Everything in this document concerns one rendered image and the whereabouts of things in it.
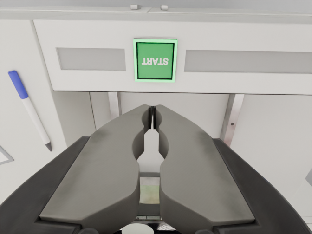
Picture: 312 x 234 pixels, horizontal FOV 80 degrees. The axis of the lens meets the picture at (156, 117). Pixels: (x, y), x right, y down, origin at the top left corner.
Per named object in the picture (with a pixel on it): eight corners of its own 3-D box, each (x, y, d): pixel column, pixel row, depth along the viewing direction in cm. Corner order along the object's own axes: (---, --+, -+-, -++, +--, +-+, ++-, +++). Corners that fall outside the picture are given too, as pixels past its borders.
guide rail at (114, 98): (130, 209, 66) (129, 218, 63) (125, 209, 66) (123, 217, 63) (117, 68, 40) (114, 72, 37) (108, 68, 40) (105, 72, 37)
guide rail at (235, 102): (207, 210, 66) (209, 219, 63) (202, 210, 66) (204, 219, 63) (244, 70, 40) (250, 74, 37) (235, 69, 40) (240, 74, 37)
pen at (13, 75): (52, 152, 32) (12, 72, 25) (47, 153, 32) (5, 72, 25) (55, 148, 33) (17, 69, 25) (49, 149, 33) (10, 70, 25)
